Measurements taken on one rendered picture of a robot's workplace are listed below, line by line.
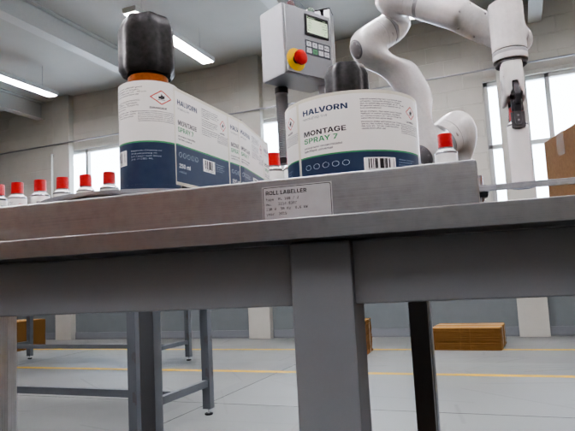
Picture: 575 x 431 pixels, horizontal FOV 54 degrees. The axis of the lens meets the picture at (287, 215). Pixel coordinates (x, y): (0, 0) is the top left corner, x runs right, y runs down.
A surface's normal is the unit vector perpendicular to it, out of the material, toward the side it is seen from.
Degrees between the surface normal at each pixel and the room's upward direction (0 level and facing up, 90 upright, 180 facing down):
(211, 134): 90
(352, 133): 90
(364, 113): 90
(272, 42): 90
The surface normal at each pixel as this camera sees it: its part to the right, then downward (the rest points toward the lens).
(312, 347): -0.28, -0.09
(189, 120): 0.92, -0.09
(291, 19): 0.62, -0.11
